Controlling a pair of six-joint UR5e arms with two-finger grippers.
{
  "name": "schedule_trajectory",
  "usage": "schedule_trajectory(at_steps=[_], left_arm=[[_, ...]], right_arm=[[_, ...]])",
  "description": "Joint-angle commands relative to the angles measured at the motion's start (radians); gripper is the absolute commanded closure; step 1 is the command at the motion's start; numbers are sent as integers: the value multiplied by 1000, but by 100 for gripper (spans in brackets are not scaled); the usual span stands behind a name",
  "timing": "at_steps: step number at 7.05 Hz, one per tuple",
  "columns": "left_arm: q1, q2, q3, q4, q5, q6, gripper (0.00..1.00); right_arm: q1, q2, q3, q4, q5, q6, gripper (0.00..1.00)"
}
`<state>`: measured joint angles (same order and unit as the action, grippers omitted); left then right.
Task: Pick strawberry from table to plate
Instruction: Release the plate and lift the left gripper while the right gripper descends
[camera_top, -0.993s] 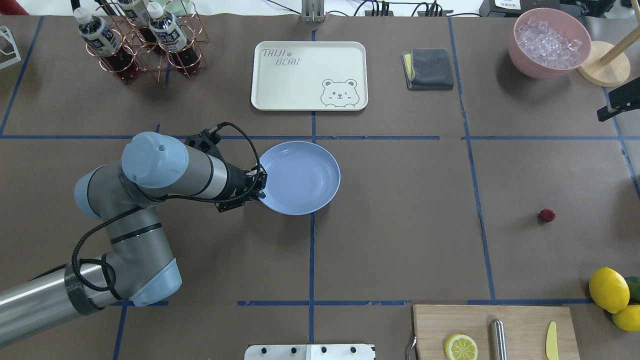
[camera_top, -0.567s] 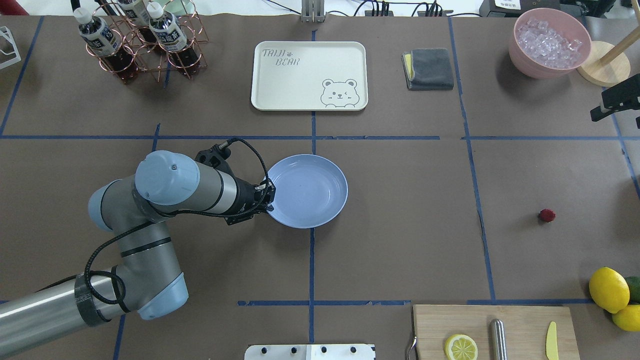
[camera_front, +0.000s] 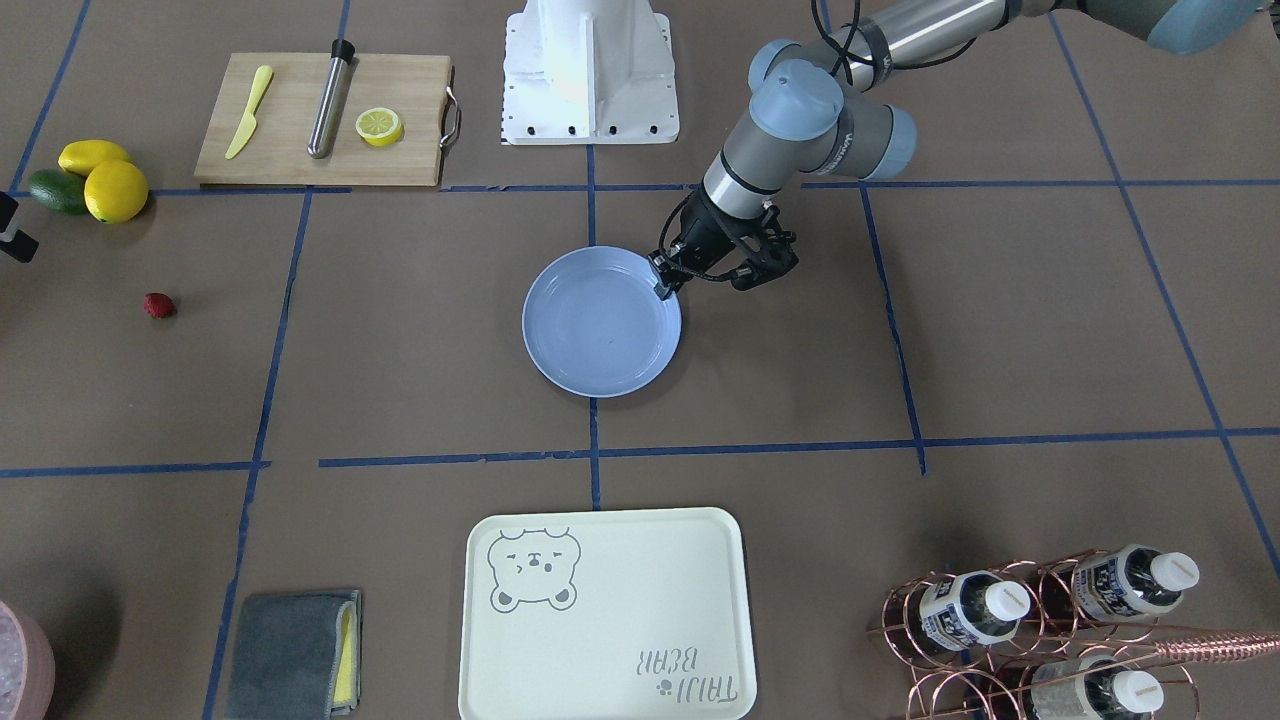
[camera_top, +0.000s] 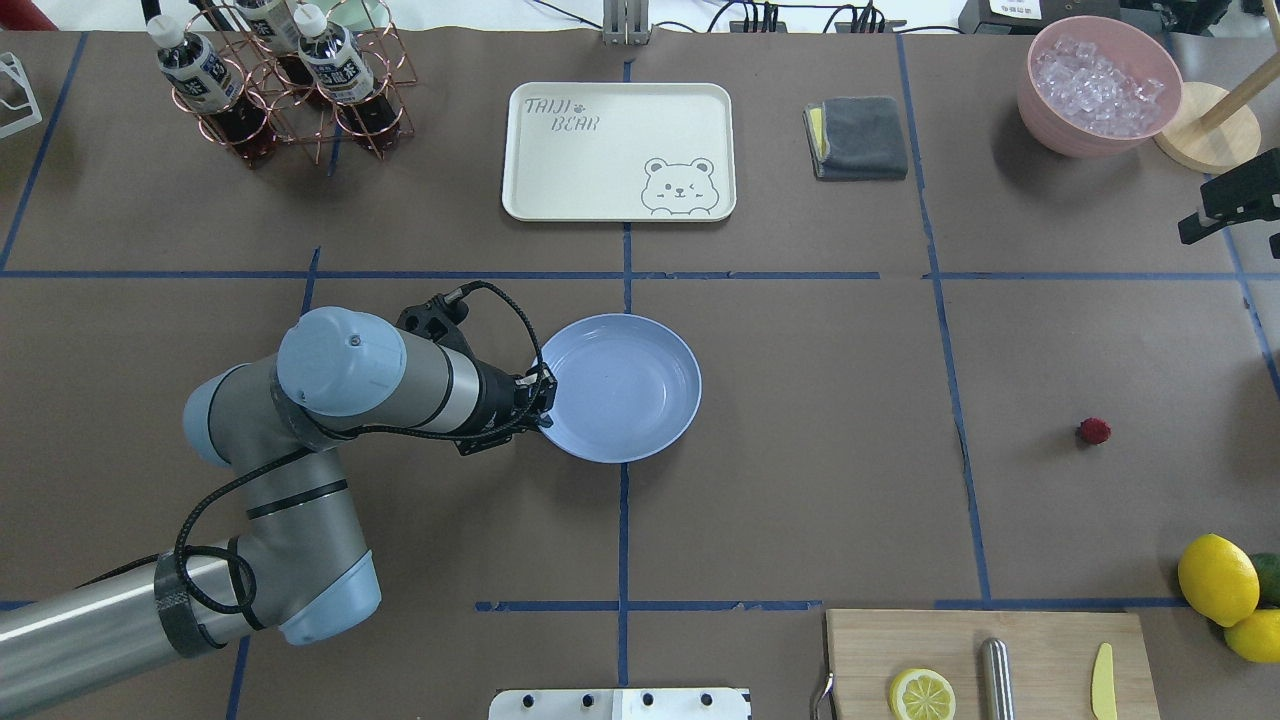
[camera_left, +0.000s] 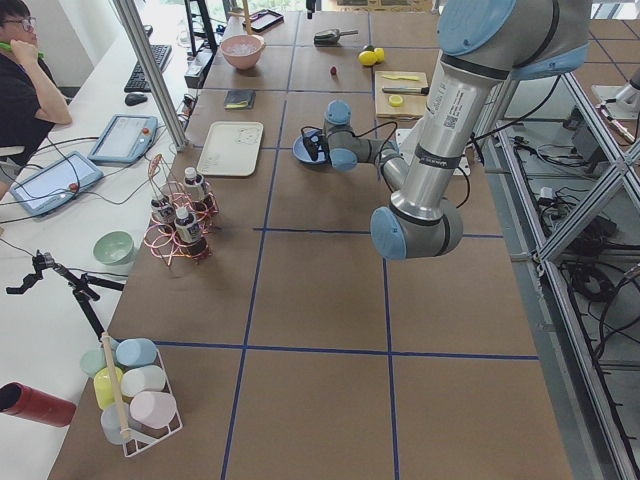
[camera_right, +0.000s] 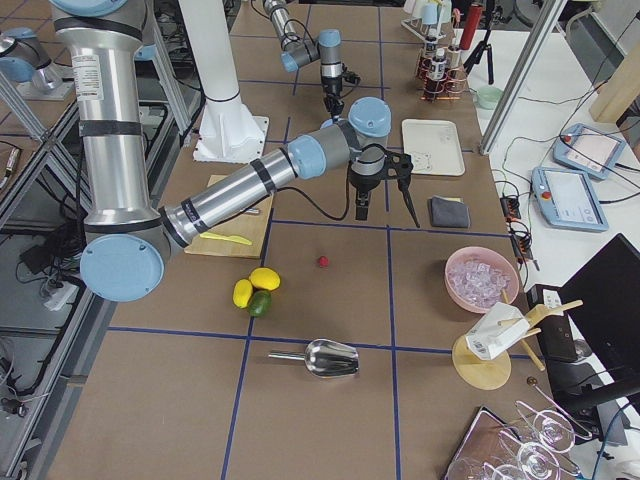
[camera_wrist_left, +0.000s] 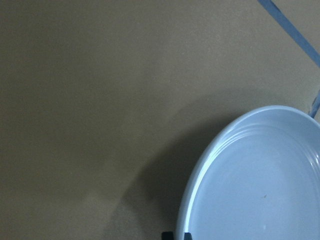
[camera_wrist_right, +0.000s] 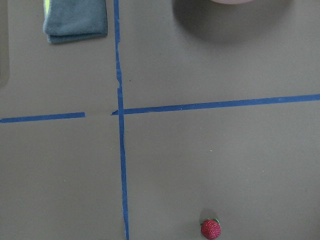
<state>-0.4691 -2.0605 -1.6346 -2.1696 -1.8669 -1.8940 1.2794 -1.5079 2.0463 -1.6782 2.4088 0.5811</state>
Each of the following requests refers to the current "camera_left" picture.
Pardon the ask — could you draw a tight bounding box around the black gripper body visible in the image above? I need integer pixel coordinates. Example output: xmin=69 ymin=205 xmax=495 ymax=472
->
xmin=301 ymin=127 xmax=327 ymax=161

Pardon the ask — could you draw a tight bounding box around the blue round plate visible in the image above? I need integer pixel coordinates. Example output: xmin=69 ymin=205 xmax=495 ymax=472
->
xmin=292 ymin=128 xmax=330 ymax=165

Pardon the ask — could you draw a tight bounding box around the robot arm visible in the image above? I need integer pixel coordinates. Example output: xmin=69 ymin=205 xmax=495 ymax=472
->
xmin=301 ymin=0 xmax=591 ymax=260

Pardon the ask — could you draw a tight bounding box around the cream bear tray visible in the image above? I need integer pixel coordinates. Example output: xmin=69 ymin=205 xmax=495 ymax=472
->
xmin=196 ymin=121 xmax=264 ymax=177

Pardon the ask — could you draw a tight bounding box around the grey folded cloth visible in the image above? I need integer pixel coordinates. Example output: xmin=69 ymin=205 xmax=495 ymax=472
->
xmin=224 ymin=89 xmax=256 ymax=110

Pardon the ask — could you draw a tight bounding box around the wooden cutting board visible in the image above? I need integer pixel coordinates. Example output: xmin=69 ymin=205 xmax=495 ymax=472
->
xmin=374 ymin=71 xmax=429 ymax=118

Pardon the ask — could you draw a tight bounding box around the large yellow lemon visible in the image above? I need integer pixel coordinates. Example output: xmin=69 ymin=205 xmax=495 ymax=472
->
xmin=358 ymin=50 xmax=378 ymax=67

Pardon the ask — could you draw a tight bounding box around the steel scoop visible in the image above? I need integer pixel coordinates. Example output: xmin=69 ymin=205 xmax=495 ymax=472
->
xmin=313 ymin=29 xmax=359 ymax=46

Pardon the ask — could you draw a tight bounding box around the small yellow lemon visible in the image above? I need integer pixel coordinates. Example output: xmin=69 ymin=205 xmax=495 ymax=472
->
xmin=373 ymin=47 xmax=385 ymax=64

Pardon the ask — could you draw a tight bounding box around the pink bowl of ice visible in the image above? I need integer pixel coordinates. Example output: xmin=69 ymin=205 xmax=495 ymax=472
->
xmin=220 ymin=34 xmax=266 ymax=70

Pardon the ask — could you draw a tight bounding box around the yellow plastic knife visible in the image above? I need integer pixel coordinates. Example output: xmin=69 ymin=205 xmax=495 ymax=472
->
xmin=381 ymin=74 xmax=421 ymax=81

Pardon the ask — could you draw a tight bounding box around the tea bottle front right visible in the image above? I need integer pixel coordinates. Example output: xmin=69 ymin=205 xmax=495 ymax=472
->
xmin=184 ymin=167 xmax=213 ymax=212

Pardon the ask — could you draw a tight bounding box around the tea bottle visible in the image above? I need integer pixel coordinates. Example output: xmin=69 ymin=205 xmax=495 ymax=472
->
xmin=184 ymin=167 xmax=213 ymax=212
xmin=151 ymin=193 xmax=175 ymax=233
xmin=175 ymin=206 xmax=208 ymax=258

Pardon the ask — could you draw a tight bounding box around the tea bottle front left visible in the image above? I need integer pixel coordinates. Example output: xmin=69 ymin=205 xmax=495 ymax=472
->
xmin=175 ymin=206 xmax=208 ymax=258

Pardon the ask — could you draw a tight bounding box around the tea bottle back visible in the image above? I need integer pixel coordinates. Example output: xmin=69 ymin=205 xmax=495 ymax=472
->
xmin=151 ymin=193 xmax=175 ymax=233

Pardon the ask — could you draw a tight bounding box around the black keyboard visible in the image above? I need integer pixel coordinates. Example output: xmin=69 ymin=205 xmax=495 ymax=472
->
xmin=123 ymin=44 xmax=173 ymax=93

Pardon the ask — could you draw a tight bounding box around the teach pendant far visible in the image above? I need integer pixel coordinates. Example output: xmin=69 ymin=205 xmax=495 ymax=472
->
xmin=88 ymin=114 xmax=159 ymax=164

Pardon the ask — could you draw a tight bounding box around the teach pendant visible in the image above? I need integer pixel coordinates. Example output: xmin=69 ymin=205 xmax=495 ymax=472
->
xmin=10 ymin=151 xmax=104 ymax=216
xmin=88 ymin=114 xmax=159 ymax=164

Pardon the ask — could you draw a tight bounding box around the black computer mouse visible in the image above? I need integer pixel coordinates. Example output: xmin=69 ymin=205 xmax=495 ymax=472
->
xmin=124 ymin=92 xmax=148 ymax=106

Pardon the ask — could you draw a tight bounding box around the green bowl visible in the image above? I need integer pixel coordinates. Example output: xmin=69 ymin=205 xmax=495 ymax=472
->
xmin=93 ymin=231 xmax=135 ymax=266

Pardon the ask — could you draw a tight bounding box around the teach pendant near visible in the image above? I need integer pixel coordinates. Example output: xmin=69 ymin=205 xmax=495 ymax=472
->
xmin=10 ymin=151 xmax=104 ymax=216

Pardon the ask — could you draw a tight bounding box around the black tripod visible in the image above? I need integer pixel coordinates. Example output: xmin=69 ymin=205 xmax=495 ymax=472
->
xmin=5 ymin=251 xmax=124 ymax=340

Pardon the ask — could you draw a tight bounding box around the blue cup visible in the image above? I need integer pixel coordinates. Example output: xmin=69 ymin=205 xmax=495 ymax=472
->
xmin=116 ymin=338 xmax=157 ymax=368

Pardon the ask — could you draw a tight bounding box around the person in black shirt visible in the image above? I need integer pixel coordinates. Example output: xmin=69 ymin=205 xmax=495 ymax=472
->
xmin=1 ymin=0 xmax=72 ymax=194

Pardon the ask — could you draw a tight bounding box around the white cup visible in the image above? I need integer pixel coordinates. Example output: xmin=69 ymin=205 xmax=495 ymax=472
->
xmin=121 ymin=365 xmax=166 ymax=397

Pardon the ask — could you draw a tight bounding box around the pink cup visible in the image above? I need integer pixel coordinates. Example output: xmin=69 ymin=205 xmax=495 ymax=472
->
xmin=129 ymin=391 xmax=177 ymax=429

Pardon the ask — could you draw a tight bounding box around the yellow cup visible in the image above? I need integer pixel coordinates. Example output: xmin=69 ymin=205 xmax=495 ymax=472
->
xmin=93 ymin=367 xmax=115 ymax=410

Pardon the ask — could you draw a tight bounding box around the red thermos bottle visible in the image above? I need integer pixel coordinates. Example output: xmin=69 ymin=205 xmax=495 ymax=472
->
xmin=1 ymin=382 xmax=76 ymax=427

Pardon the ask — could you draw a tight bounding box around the copper wire bottle rack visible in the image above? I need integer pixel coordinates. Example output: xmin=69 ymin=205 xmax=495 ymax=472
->
xmin=143 ymin=154 xmax=219 ymax=265

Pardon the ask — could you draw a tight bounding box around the aluminium frame post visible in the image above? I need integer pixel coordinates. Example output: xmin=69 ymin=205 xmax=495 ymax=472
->
xmin=113 ymin=0 xmax=188 ymax=152

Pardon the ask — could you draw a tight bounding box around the white wire cup rack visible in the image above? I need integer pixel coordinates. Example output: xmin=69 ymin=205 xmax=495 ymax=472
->
xmin=100 ymin=333 xmax=183 ymax=458

